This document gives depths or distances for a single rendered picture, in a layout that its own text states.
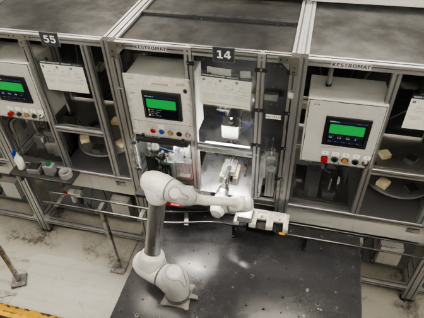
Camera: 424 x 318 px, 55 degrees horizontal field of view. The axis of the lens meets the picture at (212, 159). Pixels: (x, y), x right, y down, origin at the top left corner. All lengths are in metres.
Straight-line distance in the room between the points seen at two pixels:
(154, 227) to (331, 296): 1.20
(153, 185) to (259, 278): 1.00
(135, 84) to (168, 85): 0.22
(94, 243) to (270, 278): 1.83
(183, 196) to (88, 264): 1.86
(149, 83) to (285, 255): 1.47
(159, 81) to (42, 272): 2.18
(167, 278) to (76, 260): 1.57
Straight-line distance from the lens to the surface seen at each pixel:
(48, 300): 3.79
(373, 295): 3.71
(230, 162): 3.01
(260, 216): 2.87
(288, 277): 2.83
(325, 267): 2.91
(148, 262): 2.57
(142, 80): 2.51
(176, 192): 2.16
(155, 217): 2.39
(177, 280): 2.50
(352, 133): 2.43
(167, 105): 2.52
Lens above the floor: 3.05
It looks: 42 degrees down
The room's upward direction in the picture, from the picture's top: 2 degrees counter-clockwise
